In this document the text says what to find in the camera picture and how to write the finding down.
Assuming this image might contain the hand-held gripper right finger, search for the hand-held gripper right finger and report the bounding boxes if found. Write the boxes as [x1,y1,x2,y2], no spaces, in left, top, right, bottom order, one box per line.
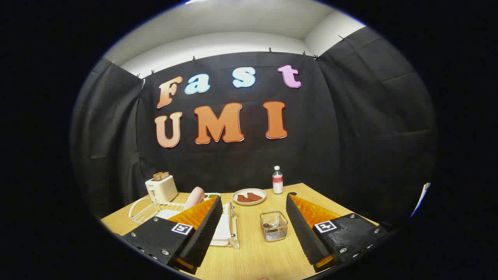
[286,193,389,273]

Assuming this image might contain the pink plate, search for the pink plate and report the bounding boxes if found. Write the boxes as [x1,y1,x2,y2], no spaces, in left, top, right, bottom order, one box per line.
[185,187,205,210]

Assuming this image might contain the white toaster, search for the white toaster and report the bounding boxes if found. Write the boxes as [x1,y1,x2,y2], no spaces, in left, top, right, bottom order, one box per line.
[145,175,179,203]

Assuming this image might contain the white plate with steaks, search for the white plate with steaks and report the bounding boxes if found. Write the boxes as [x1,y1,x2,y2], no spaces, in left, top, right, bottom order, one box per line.
[232,188,267,206]

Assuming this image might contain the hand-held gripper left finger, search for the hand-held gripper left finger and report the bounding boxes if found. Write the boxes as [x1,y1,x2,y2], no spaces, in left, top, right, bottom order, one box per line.
[123,196,224,274]

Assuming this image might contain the black backdrop cloth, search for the black backdrop cloth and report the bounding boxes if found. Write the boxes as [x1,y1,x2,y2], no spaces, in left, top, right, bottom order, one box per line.
[70,26,438,230]

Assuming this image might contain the metal wire basket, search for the metal wire basket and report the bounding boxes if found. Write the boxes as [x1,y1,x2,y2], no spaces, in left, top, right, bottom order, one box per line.
[260,211,289,242]

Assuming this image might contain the white blue-edged object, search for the white blue-edged object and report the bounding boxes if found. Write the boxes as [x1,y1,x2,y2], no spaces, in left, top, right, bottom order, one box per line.
[412,182,431,217]

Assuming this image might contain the white wire dish rack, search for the white wire dish rack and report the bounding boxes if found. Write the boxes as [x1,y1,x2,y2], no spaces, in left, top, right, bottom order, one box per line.
[128,192,240,249]

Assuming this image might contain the clear bottle with red label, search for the clear bottle with red label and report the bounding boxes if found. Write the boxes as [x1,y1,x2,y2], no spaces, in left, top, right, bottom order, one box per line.
[272,166,284,194]

